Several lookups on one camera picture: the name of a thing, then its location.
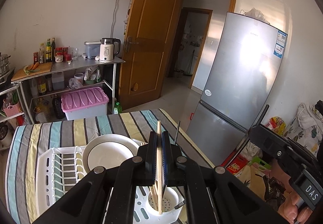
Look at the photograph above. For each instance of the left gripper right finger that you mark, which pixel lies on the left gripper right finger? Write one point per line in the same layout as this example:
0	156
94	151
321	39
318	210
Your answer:
213	195

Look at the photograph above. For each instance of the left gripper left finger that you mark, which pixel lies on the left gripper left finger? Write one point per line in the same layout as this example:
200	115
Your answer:
106	195

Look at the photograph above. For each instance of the person's right hand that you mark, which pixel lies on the person's right hand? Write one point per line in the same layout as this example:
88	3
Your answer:
289	210

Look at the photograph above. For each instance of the white utensil holder cup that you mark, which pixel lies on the white utensil holder cup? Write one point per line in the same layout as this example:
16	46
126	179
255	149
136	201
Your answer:
171	198

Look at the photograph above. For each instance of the large white ceramic bowl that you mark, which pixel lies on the large white ceramic bowl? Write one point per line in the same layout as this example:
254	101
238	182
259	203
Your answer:
108	151

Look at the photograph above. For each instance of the white plastic dish rack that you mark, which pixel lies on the white plastic dish rack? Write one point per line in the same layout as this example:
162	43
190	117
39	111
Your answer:
60	168

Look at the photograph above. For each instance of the pink lidded storage box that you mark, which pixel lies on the pink lidded storage box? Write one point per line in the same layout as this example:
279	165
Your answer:
84	103

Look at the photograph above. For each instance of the striped tablecloth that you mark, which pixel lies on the striped tablecloth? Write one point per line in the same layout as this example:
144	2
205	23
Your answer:
31	141

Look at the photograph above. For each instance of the silver refrigerator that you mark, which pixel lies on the silver refrigerator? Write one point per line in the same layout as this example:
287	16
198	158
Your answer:
245	67

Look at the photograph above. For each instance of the grey plastic container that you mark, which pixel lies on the grey plastic container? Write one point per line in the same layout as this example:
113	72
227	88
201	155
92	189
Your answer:
92	49

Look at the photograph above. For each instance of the white electric kettle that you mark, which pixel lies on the white electric kettle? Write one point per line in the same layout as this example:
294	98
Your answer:
109	48

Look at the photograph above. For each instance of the wooden cutting board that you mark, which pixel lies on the wooden cutting board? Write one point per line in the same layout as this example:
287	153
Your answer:
32	70

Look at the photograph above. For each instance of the green label oil bottle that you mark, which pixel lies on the green label oil bottle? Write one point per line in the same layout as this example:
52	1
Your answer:
48	53

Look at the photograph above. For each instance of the dark soy sauce bottle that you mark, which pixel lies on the dark soy sauce bottle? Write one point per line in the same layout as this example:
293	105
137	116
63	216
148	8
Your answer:
53	47

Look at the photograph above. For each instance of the wooden door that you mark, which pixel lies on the wooden door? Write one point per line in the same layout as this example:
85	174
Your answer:
149	37

